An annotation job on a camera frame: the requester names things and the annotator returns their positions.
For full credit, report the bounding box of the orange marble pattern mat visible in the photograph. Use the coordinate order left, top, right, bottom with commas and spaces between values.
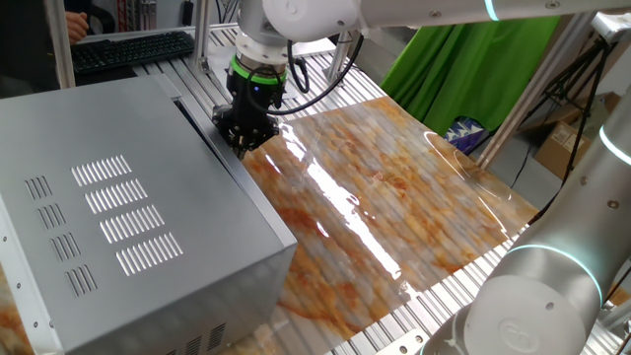
0, 96, 539, 355

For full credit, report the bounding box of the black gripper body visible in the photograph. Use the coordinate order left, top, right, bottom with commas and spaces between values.
226, 72, 287, 128

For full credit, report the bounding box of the silver camera on tripod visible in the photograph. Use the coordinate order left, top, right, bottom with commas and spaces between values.
590, 11, 631, 45

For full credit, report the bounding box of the black keyboard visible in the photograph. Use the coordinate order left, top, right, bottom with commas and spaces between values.
70, 31, 196, 75

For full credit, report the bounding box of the brown cardboard box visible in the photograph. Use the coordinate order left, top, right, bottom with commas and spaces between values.
533, 120, 594, 181

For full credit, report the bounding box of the green cloth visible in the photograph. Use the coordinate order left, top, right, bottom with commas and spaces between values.
380, 14, 561, 138

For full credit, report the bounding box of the silver microwave oven body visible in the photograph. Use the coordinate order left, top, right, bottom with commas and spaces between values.
0, 73, 297, 355

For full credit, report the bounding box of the black camera tripod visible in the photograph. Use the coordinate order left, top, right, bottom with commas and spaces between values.
510, 36, 613, 221

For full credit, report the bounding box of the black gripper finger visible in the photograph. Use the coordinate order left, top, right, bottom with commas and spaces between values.
211, 104, 246, 160
244, 116, 281, 153

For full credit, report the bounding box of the blue white patterned bag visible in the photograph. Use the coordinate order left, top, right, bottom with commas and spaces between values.
442, 115, 487, 157

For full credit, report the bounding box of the aluminium frame post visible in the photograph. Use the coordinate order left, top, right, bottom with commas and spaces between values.
42, 0, 76, 91
475, 12, 598, 170
190, 0, 214, 74

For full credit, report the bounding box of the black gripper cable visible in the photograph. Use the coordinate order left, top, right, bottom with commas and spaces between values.
245, 33, 366, 117

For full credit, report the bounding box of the perforated robot base plate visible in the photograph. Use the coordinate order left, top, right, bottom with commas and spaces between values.
374, 327, 431, 355

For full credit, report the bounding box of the person's bare hand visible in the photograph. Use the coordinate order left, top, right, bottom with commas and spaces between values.
64, 10, 91, 46

